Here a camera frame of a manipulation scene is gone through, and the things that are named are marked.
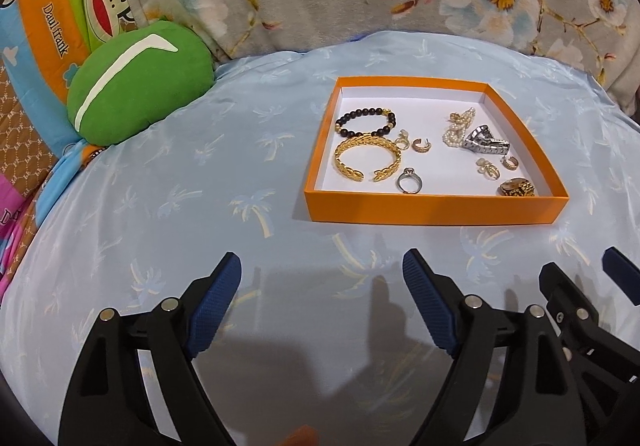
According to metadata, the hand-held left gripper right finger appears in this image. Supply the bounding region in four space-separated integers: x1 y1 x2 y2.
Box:
402 248 587 446

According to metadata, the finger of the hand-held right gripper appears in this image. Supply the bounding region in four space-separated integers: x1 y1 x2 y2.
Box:
538 262 609 352
602 247 640 295

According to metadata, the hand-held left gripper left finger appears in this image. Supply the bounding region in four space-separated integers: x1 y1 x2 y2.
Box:
59 252 243 446

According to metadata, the orange cardboard box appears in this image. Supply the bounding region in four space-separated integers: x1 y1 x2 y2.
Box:
304 76 570 227

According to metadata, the pearl bracelet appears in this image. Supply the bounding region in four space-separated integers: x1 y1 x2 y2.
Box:
442 108 479 152

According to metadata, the dark beaded bracelet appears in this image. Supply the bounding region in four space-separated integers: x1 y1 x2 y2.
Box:
334 108 397 138

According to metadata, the light blue palm-print cloth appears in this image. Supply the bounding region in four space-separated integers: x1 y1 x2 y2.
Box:
0 30 640 446

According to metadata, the gold bow earring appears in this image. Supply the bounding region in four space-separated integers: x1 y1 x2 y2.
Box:
475 157 500 181

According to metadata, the green plush pillow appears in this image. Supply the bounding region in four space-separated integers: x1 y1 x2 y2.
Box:
66 20 214 146

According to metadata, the brown patterned cloth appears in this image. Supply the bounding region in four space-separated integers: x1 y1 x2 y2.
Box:
0 63 76 207

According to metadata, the cartoon monkey colourful pillow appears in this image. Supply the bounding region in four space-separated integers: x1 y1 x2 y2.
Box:
0 0 147 299

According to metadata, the silver ring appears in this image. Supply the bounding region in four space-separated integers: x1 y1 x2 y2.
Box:
396 168 425 195

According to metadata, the silver chain bracelet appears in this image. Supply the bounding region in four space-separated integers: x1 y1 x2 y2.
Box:
462 124 511 156

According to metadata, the gold leaf cuff bracelet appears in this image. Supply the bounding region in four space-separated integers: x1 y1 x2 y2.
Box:
333 136 404 183

